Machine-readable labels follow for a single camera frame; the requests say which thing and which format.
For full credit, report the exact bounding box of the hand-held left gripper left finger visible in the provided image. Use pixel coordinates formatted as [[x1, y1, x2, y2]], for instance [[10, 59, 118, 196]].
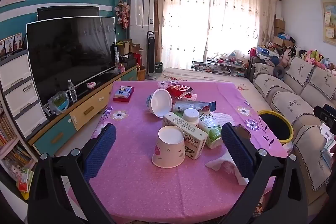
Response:
[[28, 123, 117, 224]]

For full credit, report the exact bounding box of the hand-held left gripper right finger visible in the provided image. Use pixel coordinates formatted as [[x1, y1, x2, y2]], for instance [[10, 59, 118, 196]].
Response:
[[218, 122, 310, 224]]

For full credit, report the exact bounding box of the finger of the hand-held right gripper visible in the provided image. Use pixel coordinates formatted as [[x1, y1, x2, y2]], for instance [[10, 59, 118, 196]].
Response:
[[314, 104, 336, 135]]

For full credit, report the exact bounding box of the white tissue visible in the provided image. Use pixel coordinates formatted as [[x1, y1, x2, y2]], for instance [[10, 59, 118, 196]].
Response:
[[205, 152, 249, 186]]

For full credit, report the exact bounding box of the clear plastic bottle green label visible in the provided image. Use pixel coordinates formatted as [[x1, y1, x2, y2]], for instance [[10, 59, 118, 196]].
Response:
[[198, 112, 223, 149]]

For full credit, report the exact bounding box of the white knitted cloth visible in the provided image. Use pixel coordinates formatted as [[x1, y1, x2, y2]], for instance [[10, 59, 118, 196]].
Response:
[[210, 112, 240, 130]]

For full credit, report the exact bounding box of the beige drink carton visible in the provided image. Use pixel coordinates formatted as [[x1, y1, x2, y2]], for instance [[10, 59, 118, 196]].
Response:
[[162, 112, 208, 160]]

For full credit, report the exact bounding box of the black bin yellow rim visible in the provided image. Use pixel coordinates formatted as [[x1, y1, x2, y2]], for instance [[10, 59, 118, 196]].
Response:
[[257, 110, 294, 145]]

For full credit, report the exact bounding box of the white capped jar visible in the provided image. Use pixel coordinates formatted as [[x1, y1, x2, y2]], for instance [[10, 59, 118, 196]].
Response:
[[182, 108, 200, 127]]

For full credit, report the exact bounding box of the blue and white wrapper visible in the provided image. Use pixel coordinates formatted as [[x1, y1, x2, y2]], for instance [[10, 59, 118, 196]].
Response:
[[172, 101, 217, 112]]

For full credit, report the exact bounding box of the pink printed paper cup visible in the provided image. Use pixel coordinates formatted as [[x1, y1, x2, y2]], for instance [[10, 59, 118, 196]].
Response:
[[152, 126, 186, 169]]

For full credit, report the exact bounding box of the white paper bowl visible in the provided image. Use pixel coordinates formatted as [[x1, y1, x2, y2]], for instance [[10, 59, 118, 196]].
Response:
[[146, 88, 173, 118]]

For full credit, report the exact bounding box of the red snack bag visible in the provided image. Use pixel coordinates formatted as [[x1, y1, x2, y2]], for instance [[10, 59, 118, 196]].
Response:
[[165, 84, 194, 100]]

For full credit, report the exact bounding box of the light blue tissue package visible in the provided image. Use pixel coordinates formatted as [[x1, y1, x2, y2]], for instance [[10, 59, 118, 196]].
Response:
[[320, 140, 336, 169]]

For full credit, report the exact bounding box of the beige sofa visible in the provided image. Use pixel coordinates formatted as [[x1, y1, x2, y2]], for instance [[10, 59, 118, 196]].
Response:
[[248, 56, 336, 211]]

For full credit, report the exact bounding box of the teal yellow television cabinet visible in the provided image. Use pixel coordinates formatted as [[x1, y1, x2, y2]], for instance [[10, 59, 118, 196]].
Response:
[[28, 64, 139, 155]]

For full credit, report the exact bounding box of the pink floral tablecloth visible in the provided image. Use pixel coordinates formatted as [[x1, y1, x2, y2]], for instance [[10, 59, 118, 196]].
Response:
[[67, 80, 289, 216]]

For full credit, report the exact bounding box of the flat red box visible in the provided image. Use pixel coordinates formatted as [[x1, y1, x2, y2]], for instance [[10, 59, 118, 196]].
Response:
[[113, 86, 135, 102]]

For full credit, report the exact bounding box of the row of plush toys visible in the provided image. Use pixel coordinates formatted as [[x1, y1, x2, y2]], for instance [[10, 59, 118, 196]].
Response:
[[278, 46, 336, 76]]

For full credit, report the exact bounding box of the blue card box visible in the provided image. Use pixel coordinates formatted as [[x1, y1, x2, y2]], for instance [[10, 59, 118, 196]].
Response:
[[114, 86, 132, 98]]

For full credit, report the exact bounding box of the clear water bottle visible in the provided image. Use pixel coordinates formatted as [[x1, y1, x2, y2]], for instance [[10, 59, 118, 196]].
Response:
[[67, 79, 78, 102]]

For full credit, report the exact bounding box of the plastic bag with greens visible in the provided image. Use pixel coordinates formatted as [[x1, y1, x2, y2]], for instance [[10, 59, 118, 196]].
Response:
[[48, 91, 70, 115]]

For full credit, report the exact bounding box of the floral bed sheet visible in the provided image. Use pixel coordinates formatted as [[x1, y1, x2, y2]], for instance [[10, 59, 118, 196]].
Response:
[[161, 67, 265, 114]]

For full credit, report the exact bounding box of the bookshelf with books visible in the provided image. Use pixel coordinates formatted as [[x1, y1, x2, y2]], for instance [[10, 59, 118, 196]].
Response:
[[0, 106, 36, 201]]

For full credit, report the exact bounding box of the blue star patterned bag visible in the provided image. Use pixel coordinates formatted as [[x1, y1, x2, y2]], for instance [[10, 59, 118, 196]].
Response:
[[256, 46, 279, 62]]

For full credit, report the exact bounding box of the cluttered glass table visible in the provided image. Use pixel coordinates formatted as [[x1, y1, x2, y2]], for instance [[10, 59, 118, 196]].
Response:
[[191, 56, 248, 76]]

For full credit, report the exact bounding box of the black tall box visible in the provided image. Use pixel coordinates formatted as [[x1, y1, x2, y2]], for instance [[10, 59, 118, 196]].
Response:
[[113, 43, 121, 68]]

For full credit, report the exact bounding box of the large curved television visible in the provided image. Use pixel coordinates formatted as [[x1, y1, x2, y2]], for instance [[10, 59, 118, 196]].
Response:
[[26, 16, 116, 106]]

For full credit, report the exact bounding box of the white plastic drawer unit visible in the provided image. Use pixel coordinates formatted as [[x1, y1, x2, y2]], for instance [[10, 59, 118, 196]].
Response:
[[0, 49, 49, 139]]

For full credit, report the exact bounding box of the stack of cardboard boxes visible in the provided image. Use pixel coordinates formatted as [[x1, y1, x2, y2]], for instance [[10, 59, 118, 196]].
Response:
[[273, 14, 286, 46]]

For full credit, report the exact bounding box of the black tower fan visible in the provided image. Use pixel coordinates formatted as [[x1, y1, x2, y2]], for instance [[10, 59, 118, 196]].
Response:
[[146, 31, 157, 80]]

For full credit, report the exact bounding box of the open cardboard box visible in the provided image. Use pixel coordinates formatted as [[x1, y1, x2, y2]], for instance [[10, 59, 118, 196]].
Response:
[[123, 39, 145, 56]]

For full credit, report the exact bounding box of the sheer patterned curtain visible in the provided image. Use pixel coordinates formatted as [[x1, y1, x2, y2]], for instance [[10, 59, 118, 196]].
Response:
[[154, 0, 277, 69]]

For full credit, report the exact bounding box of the tall brown cardboard panel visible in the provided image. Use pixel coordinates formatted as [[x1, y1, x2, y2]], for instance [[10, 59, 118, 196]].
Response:
[[154, 1, 162, 64]]

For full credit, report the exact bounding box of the hanging flower decoration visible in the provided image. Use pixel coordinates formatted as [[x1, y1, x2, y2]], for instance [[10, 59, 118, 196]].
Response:
[[115, 0, 131, 29]]

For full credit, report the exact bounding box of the white standing air conditioner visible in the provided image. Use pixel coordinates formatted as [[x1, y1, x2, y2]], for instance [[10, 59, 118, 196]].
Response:
[[129, 0, 155, 56]]

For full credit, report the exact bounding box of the small black television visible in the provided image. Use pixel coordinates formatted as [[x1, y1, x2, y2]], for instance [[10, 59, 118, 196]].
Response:
[[37, 6, 100, 21]]

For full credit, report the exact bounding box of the photo frame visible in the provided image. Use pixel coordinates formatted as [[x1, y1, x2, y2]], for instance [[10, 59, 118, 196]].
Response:
[[0, 33, 23, 56]]

